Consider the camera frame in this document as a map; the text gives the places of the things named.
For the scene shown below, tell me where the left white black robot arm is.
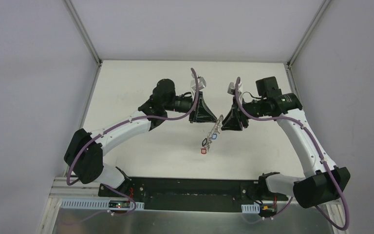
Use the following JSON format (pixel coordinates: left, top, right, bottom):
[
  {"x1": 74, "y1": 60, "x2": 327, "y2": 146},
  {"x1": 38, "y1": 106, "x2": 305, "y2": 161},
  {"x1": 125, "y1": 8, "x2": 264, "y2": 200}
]
[{"x1": 64, "y1": 79, "x2": 217, "y2": 197}]

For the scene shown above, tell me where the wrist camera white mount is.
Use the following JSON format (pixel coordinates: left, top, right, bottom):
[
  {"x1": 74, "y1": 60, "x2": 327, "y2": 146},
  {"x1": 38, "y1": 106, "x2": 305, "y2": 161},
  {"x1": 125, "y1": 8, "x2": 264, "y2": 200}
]
[
  {"x1": 227, "y1": 81, "x2": 243, "y2": 97},
  {"x1": 189, "y1": 75, "x2": 207, "y2": 97}
]

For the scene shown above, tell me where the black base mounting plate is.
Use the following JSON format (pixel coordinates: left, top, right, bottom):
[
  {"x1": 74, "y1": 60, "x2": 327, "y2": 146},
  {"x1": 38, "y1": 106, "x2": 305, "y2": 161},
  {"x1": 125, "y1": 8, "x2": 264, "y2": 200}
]
[{"x1": 98, "y1": 175, "x2": 288, "y2": 214}]

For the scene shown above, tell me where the large metal keyring disc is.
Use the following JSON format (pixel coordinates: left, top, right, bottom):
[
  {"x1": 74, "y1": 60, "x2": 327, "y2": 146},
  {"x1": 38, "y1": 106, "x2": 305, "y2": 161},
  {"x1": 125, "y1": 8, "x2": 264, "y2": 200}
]
[{"x1": 202, "y1": 115, "x2": 224, "y2": 152}]

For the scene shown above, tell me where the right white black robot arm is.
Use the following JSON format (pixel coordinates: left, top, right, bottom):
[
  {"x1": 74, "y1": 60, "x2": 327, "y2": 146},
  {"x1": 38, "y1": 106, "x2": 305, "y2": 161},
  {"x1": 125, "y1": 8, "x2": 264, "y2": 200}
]
[{"x1": 221, "y1": 77, "x2": 351, "y2": 208}]

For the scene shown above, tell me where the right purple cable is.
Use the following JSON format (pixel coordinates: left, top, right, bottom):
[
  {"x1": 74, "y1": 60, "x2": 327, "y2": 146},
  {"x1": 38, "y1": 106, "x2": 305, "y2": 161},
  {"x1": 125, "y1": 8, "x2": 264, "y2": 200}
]
[{"x1": 234, "y1": 77, "x2": 351, "y2": 231}]

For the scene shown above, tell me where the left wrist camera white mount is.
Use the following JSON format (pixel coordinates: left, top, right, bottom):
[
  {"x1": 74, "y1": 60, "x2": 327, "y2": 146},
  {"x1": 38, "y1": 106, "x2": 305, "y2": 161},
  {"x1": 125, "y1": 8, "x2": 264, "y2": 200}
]
[{"x1": 189, "y1": 75, "x2": 207, "y2": 97}]

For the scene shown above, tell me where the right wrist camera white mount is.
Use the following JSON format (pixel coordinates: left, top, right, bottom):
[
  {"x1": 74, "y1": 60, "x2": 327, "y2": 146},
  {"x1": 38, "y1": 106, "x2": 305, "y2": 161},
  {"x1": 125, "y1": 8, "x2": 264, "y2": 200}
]
[{"x1": 227, "y1": 81, "x2": 243, "y2": 97}]

